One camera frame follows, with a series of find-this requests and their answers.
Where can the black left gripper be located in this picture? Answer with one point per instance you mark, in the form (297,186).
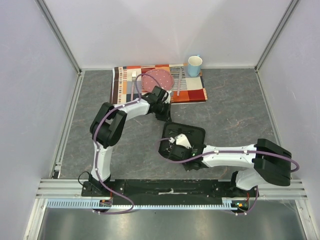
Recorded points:
(167,116)

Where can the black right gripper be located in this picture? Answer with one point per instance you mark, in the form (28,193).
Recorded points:
(172,152)

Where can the black zip tool case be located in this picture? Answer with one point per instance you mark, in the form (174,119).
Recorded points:
(197,137)

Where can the silver thinning scissors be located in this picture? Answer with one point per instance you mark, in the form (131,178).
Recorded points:
(169,148)

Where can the black hair clip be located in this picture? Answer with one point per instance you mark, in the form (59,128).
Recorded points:
(180,131)

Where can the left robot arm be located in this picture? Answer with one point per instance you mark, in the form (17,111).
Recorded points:
(108,125)

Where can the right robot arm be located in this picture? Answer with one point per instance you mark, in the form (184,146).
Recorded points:
(262,162)

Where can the pink dotted plate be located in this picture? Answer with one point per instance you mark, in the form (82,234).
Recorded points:
(157,77)

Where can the colourful patchwork placemat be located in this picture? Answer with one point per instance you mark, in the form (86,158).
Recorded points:
(128,81)

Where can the light blue mug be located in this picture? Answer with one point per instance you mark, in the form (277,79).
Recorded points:
(194,65)

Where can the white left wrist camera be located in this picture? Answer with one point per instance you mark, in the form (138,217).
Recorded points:
(167,97)

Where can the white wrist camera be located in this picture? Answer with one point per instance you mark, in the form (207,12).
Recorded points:
(167,97)
(180,140)

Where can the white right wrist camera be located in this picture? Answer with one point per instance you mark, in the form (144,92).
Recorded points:
(180,140)

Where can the pink handled knife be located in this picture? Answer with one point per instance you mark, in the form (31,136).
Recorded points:
(179,80)

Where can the pink handled fork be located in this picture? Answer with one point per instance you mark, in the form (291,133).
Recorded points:
(133,81)

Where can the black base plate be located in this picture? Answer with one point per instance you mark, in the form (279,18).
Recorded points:
(194,187)

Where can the light blue cable duct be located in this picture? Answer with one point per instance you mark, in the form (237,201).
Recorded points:
(98,204)

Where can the aluminium frame rail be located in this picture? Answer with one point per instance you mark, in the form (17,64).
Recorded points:
(72,188)

